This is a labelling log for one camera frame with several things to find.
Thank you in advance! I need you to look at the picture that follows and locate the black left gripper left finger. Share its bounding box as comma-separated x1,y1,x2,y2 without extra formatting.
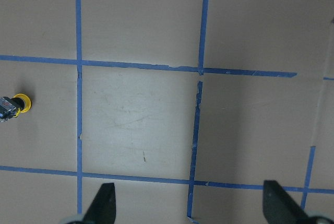
82,183,116,224

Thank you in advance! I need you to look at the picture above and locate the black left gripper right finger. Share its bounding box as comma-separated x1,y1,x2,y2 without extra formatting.
263,180,308,224

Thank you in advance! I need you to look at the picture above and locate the yellow push button switch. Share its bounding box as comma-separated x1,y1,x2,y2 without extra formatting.
1,93,32,122

